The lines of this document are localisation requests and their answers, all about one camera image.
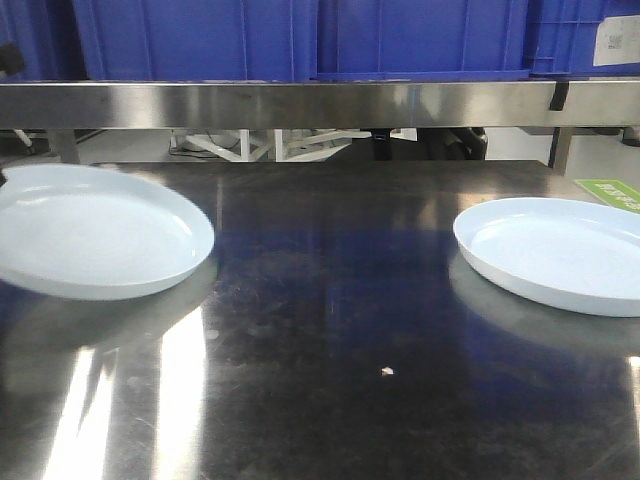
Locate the large blue crate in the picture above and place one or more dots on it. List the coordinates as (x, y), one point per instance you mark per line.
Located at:
(199, 40)
(421, 40)

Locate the stainless steel shelf rail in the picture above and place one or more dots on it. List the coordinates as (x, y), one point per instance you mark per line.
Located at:
(598, 102)

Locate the large blue crate left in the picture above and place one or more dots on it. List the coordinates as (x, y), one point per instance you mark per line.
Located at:
(199, 40)

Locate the green floor sticker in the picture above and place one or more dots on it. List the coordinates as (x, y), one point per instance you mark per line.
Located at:
(612, 192)

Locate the white metal frame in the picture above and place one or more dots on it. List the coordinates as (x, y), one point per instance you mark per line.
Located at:
(277, 145)

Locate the black tape strip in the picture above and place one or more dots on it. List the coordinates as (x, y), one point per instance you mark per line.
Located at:
(559, 96)

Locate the large blue crate middle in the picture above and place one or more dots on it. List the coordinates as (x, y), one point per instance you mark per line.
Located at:
(421, 40)

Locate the light blue plate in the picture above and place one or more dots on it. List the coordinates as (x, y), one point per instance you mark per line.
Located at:
(568, 254)
(89, 233)

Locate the blue crate with label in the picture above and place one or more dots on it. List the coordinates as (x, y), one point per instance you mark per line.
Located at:
(582, 38)

